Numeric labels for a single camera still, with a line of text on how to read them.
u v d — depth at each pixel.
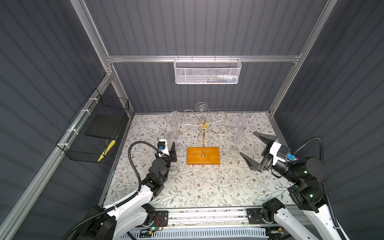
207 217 0.75
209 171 0.89
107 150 0.69
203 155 0.94
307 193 0.45
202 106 0.77
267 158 0.49
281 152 0.41
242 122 1.20
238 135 1.02
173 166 0.87
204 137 0.77
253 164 0.49
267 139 0.51
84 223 0.39
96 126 0.76
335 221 0.42
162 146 0.65
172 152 0.71
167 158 0.68
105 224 0.41
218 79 0.91
